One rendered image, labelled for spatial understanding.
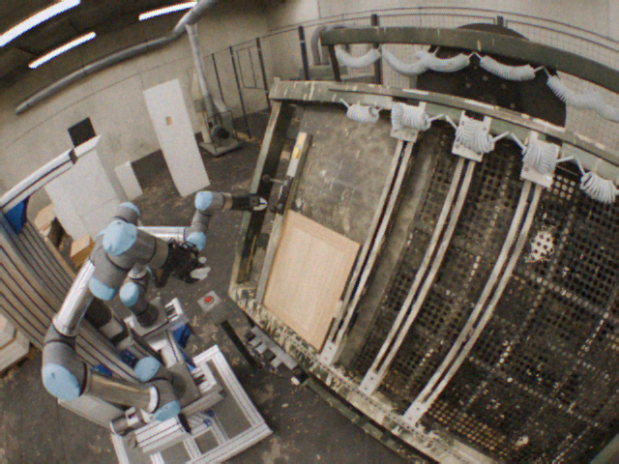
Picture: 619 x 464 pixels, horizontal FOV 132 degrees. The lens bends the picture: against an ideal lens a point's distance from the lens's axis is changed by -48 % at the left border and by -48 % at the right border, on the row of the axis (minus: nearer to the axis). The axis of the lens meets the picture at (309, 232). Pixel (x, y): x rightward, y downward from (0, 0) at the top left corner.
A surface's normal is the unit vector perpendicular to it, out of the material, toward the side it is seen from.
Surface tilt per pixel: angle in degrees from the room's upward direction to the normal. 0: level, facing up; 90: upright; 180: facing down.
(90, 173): 90
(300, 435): 0
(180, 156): 90
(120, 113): 90
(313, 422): 0
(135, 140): 90
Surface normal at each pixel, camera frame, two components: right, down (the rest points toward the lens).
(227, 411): -0.12, -0.77
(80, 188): 0.60, 0.45
